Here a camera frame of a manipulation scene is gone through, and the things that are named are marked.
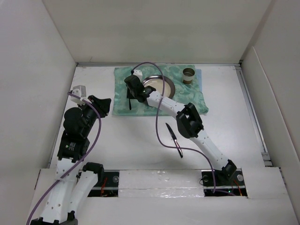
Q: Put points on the metal cup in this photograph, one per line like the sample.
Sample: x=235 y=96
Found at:
x=188 y=75

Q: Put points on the silver table knife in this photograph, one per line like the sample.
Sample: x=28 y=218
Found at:
x=173 y=136

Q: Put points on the metal plate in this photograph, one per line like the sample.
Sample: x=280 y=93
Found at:
x=156 y=81

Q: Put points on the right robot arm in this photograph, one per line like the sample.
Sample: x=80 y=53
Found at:
x=189 y=125

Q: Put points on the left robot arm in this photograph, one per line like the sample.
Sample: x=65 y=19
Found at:
x=74 y=179

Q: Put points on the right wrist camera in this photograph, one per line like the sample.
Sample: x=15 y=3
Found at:
x=137 y=73

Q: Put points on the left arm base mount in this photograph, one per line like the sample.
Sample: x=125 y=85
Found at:
x=108 y=187

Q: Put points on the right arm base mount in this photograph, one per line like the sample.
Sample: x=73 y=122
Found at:
x=235 y=186

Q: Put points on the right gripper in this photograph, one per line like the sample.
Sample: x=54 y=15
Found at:
x=129 y=94

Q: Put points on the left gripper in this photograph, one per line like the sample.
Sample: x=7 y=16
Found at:
x=102 y=105

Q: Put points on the green patterned cloth placemat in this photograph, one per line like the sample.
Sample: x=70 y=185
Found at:
x=185 y=93

